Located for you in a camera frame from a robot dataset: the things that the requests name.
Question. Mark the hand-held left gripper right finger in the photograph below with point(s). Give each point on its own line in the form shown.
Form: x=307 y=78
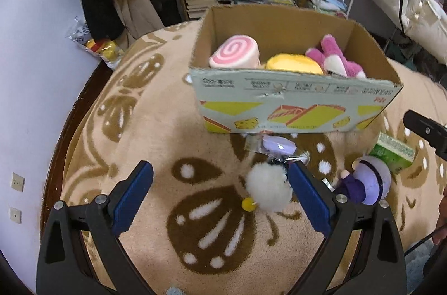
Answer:
x=310 y=200

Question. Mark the person's right hand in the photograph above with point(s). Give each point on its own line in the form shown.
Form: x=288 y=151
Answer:
x=441 y=221

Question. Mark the pink bear plush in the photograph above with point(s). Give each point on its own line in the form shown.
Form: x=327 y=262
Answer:
x=335 y=57

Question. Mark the white fluffy pom-pom toy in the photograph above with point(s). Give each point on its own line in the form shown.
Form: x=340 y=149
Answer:
x=269 y=185

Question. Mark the printed cardboard box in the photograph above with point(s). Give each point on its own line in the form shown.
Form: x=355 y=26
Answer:
x=297 y=106

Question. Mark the yellow plush toy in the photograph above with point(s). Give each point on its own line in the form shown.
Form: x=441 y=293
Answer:
x=293 y=63

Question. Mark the pink swirl roll plush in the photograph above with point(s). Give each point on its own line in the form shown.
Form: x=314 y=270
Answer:
x=232 y=50

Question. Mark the dark wooden bed frame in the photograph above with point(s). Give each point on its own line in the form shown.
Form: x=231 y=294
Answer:
x=59 y=141

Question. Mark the bag of snacks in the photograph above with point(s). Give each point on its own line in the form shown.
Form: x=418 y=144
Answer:
x=97 y=45

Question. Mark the purple-haired doll plush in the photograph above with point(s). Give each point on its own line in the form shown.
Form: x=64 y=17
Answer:
x=372 y=176

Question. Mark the stack of books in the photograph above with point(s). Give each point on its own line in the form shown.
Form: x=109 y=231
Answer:
x=199 y=0

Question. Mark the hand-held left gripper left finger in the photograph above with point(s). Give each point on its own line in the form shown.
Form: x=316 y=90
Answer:
x=131 y=200

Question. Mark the green tissue pack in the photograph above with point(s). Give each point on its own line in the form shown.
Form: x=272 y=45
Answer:
x=393 y=150

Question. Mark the purple item in clear wrapper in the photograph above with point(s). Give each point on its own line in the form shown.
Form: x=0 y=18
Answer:
x=277 y=145

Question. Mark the beige butterfly print blanket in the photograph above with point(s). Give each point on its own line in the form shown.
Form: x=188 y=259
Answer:
x=157 y=106

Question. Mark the white wall outlet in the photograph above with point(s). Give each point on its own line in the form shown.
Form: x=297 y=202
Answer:
x=18 y=182
x=15 y=214

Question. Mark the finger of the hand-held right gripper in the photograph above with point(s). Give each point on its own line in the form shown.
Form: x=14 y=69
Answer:
x=427 y=131

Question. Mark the dark hanging coat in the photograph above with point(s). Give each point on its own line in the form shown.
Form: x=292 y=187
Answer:
x=97 y=2

